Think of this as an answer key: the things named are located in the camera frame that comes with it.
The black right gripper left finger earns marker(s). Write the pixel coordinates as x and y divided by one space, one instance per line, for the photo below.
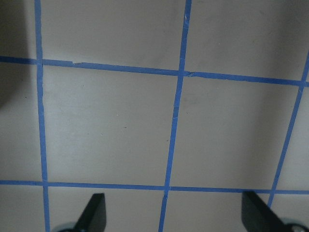
94 217

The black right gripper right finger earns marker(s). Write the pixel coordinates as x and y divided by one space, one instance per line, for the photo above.
256 216

